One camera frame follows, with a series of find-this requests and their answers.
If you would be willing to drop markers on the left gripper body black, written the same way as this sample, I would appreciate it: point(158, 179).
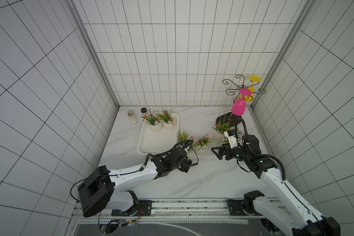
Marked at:
point(183, 165)

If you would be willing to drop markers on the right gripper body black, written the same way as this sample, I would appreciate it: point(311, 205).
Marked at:
point(225, 152)

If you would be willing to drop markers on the potted gypsophila pink centre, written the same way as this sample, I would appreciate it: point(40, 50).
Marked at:
point(183, 136)

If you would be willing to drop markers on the potted gypsophila red-orange front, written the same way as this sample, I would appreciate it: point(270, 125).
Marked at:
point(167, 119)

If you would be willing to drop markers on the potted gypsophila red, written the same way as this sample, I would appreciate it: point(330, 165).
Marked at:
point(152, 118)

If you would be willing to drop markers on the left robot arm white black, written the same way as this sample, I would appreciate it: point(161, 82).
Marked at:
point(113, 189)

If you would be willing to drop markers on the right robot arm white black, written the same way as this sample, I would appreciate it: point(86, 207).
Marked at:
point(299, 218)

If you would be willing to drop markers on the potted gypsophila small centre-right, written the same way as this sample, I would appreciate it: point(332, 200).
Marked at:
point(201, 145)

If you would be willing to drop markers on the potted gypsophila right back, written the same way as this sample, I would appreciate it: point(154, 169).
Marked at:
point(223, 124)

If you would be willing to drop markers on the white storage tray box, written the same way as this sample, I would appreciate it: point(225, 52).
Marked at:
point(154, 143)

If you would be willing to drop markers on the pink wine glass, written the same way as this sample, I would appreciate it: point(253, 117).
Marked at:
point(239, 106)

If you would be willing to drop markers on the yellow wine glass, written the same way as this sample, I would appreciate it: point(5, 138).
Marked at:
point(254, 81)

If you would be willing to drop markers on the white-lid spice jar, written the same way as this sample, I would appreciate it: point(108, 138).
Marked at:
point(132, 116)

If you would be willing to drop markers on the black-lid spice jar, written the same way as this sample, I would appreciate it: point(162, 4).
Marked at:
point(144, 111)

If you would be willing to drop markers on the black metal glass rack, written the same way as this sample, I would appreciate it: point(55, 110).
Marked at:
point(235, 91)

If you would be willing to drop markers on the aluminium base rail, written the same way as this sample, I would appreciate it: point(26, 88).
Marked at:
point(178, 209)

